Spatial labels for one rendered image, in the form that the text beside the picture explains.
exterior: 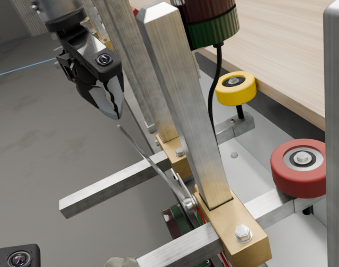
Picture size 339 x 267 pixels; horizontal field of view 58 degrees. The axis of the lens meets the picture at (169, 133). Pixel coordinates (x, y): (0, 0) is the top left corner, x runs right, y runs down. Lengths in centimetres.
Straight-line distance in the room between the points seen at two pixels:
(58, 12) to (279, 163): 40
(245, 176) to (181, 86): 53
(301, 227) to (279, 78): 31
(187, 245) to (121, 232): 126
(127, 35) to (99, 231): 134
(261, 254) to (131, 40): 38
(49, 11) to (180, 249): 40
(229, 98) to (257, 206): 24
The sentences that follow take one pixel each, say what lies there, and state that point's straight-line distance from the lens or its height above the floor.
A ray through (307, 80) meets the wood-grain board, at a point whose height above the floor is 90.
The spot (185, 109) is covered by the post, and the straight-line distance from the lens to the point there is 32.
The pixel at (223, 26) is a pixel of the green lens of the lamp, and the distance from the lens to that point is 30.
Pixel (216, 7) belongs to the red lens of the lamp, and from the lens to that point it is 29.
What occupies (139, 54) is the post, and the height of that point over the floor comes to 102.
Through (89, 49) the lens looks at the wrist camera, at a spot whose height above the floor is 107.
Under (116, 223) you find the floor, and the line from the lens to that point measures 172.
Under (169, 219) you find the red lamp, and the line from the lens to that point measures 66.
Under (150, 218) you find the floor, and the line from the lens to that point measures 165.
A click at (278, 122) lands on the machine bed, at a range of 64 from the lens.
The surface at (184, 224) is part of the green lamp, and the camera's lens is 64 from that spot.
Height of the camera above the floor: 120
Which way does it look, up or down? 34 degrees down
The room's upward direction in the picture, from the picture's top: 21 degrees counter-clockwise
